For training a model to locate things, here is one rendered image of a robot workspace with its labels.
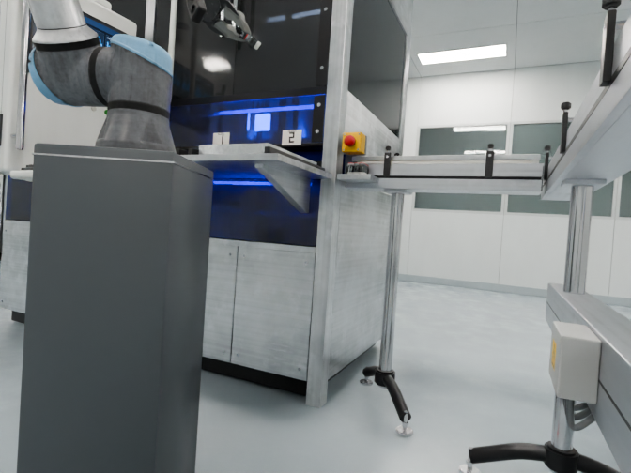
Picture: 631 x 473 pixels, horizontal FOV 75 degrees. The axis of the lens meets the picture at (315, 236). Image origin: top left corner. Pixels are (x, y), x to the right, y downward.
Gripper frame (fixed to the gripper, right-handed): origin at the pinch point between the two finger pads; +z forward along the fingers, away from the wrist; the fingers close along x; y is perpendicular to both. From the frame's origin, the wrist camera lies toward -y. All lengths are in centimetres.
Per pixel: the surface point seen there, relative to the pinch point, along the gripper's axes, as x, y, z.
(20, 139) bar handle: 80, -4, -41
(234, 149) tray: 24.5, -13.5, 15.8
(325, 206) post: 31, -1, 56
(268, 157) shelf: 14.7, -20.8, 23.4
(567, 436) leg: -4, -73, 117
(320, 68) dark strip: 5.9, 35.6, 29.0
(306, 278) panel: 51, -19, 66
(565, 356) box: -31, -87, 58
